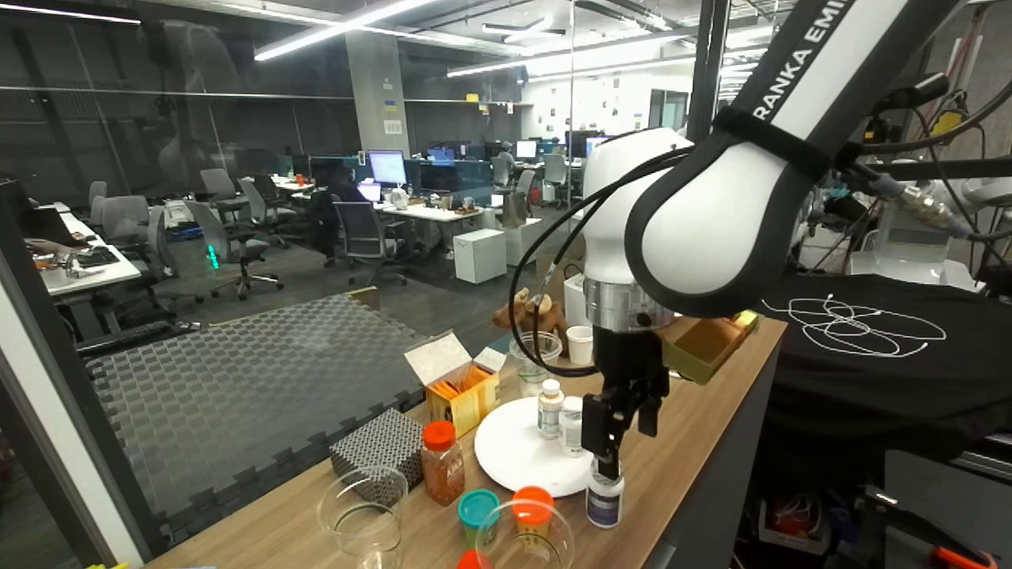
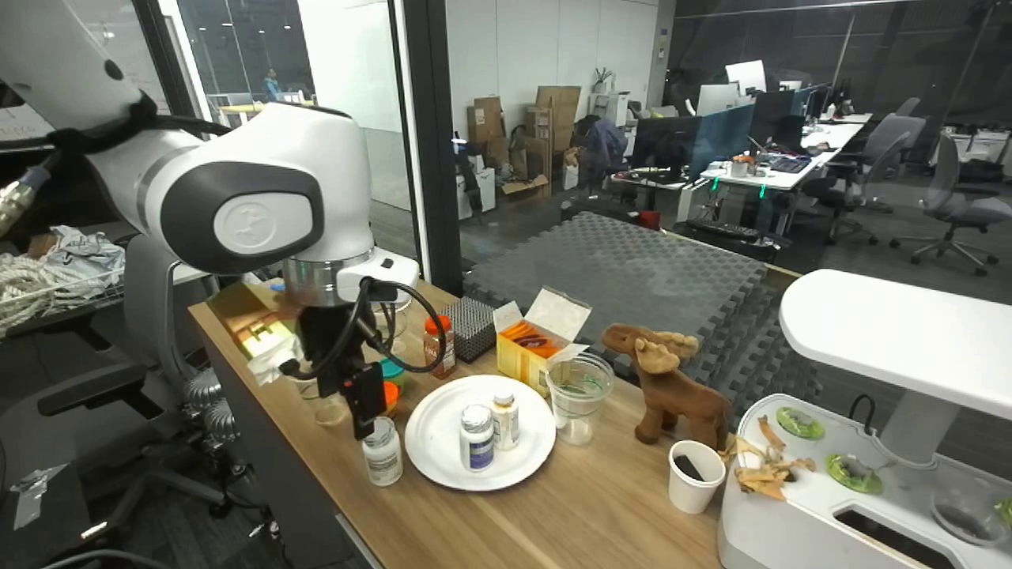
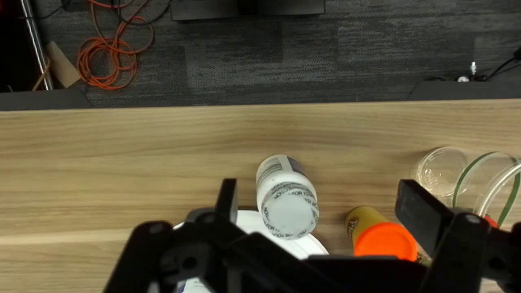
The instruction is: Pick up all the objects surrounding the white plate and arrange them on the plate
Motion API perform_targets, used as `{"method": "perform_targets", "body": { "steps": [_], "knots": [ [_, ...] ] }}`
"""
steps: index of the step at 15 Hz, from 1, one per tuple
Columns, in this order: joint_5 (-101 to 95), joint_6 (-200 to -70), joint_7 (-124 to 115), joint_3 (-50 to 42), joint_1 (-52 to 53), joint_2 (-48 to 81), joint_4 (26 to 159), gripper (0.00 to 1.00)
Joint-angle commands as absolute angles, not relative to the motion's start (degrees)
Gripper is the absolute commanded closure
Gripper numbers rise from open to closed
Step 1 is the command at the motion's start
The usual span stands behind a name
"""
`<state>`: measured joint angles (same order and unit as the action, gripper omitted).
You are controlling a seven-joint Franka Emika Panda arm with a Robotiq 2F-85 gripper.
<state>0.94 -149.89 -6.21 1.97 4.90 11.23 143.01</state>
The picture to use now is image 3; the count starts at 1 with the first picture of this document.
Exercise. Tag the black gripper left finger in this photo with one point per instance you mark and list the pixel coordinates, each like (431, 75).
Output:
(180, 254)

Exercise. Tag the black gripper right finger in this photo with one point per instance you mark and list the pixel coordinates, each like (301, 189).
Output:
(467, 254)

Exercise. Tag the clear plastic cup green print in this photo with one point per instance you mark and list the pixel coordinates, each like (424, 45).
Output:
(441, 172)

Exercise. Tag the white pill bottle blue label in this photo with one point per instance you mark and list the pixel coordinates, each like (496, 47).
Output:
(287, 200)

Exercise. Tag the orange lid play dough tub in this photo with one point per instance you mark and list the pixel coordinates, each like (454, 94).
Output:
(380, 237)

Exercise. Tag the cardboard piece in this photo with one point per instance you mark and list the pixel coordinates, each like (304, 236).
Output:
(63, 65)

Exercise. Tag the metal table leg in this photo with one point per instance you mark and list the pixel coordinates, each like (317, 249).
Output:
(35, 42)

